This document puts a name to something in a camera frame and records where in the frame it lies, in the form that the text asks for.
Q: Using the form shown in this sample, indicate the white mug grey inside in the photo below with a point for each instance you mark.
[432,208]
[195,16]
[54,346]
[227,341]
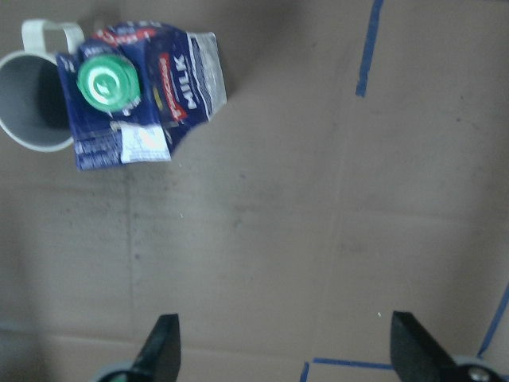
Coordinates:
[33,109]

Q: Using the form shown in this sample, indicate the blue white milk carton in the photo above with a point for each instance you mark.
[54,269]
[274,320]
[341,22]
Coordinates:
[134,90]

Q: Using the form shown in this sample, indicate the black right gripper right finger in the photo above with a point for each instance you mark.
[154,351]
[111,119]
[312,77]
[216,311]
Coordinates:
[415,355]

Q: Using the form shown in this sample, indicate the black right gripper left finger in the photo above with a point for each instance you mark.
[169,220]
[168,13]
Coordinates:
[160,356]

